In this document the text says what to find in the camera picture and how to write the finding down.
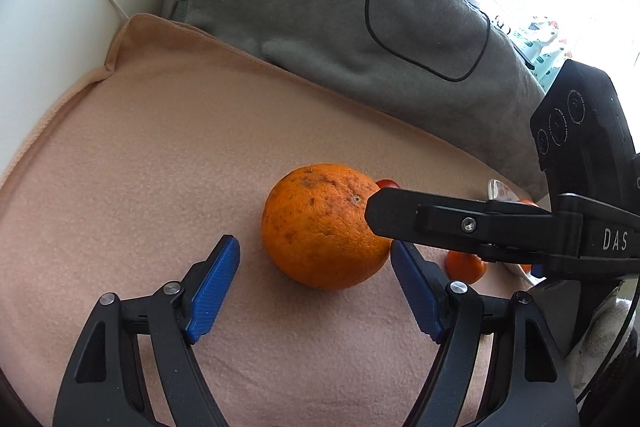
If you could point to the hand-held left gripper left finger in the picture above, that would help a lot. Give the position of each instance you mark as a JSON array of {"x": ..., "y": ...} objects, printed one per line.
[{"x": 215, "y": 292}]

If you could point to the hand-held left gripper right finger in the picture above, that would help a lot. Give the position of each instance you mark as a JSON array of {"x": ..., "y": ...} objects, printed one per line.
[{"x": 417, "y": 297}]

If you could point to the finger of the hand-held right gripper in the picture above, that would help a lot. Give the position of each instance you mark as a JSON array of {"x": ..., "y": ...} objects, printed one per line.
[{"x": 440, "y": 219}]

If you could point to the small tangerine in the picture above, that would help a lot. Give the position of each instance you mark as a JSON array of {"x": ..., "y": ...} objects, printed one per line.
[{"x": 462, "y": 269}]

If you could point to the large cherry tomato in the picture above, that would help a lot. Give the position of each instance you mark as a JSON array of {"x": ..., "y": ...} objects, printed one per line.
[{"x": 387, "y": 184}]

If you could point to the white floral plate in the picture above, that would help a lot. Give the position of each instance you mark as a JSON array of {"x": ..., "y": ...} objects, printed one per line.
[{"x": 500, "y": 191}]

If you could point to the smooth orange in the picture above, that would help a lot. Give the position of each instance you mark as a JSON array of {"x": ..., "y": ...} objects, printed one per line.
[{"x": 526, "y": 203}]

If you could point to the large speckled orange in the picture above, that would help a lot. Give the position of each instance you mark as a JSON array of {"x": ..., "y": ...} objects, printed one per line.
[{"x": 315, "y": 232}]

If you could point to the pink blanket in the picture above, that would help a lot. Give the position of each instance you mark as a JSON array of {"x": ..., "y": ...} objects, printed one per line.
[{"x": 150, "y": 182}]

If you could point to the white cabinet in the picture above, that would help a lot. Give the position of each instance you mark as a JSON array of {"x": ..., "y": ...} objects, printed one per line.
[{"x": 50, "y": 32}]

